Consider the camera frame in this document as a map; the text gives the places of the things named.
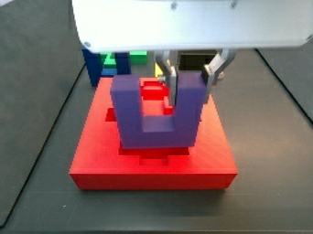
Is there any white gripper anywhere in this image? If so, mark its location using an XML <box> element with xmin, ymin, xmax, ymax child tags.
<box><xmin>72</xmin><ymin>0</ymin><xmax>313</xmax><ymax>106</ymax></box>

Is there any purple U-shaped block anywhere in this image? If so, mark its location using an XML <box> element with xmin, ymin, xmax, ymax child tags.
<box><xmin>110</xmin><ymin>72</ymin><xmax>206</xmax><ymax>149</ymax></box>

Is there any black fixture holder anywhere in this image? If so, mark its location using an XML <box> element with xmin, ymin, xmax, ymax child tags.
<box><xmin>178</xmin><ymin>50</ymin><xmax>217</xmax><ymax>70</ymax></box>

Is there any red board with cutouts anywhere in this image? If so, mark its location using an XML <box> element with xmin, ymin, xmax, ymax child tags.
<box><xmin>69</xmin><ymin>78</ymin><xmax>237</xmax><ymax>190</ymax></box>

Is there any yellow long bar block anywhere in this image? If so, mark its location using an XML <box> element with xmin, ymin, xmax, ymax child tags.
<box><xmin>154</xmin><ymin>61</ymin><xmax>163</xmax><ymax>78</ymax></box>

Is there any green zigzag block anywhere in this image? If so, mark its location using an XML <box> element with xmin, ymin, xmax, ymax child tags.
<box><xmin>100</xmin><ymin>51</ymin><xmax>148</xmax><ymax>69</ymax></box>

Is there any blue U-shaped block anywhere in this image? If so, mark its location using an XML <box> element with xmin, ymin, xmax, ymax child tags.
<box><xmin>81</xmin><ymin>47</ymin><xmax>131</xmax><ymax>87</ymax></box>

